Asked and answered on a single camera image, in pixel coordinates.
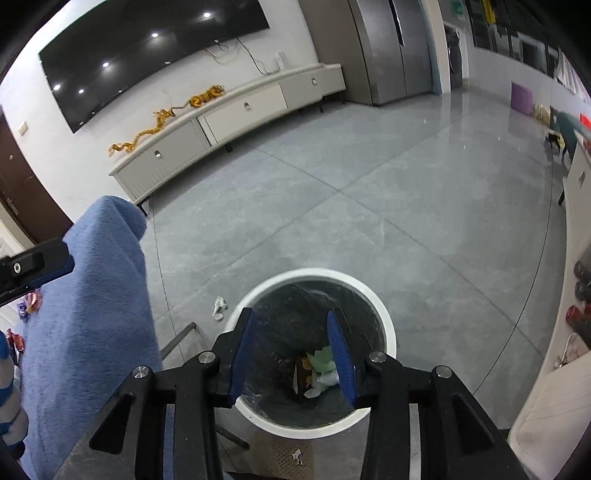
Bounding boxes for white furniture unit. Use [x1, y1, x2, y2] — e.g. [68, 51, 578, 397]
[508, 152, 591, 480]

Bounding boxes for person's left hand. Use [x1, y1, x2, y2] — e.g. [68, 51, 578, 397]
[0, 330, 30, 460]

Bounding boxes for golden dragon ornament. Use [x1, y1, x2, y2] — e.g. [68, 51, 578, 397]
[108, 107, 185, 158]

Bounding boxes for black bin liner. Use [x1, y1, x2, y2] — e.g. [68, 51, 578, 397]
[240, 279, 386, 428]

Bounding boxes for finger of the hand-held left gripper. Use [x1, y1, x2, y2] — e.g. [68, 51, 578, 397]
[0, 237, 75, 306]

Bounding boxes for television cables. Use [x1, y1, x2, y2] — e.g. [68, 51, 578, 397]
[205, 37, 278, 77]

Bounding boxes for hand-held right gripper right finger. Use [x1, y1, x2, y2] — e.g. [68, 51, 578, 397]
[327, 308, 532, 480]

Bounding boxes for grey refrigerator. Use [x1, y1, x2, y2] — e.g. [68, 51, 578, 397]
[347, 0, 435, 107]

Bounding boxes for black framed glass partition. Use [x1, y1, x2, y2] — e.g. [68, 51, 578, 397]
[468, 0, 591, 100]

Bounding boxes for black wall television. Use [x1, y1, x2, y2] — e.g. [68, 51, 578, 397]
[38, 0, 271, 134]

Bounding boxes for white crumpled tissue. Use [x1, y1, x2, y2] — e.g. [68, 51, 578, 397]
[304, 369, 342, 400]

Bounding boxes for green chair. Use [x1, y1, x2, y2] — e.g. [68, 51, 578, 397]
[549, 111, 585, 167]

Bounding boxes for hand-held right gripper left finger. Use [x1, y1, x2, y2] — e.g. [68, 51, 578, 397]
[53, 307, 257, 480]

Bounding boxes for white round trash bin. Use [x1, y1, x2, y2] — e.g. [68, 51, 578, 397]
[215, 268, 398, 480]

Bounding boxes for green paper scrap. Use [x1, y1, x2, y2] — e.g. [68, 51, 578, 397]
[310, 346, 340, 374]

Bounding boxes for golden tiger ornament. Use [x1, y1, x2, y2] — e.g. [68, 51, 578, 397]
[186, 84, 227, 109]

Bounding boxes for brown entrance door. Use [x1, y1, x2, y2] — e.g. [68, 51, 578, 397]
[0, 106, 75, 245]

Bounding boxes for blue fluffy blanket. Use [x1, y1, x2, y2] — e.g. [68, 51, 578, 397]
[18, 195, 176, 480]

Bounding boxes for purple box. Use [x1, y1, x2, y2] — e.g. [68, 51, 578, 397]
[510, 82, 535, 115]

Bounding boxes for white television cabinet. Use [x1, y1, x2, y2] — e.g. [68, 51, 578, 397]
[108, 62, 345, 217]

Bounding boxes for brown snack wrapper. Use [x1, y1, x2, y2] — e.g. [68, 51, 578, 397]
[294, 353, 315, 402]

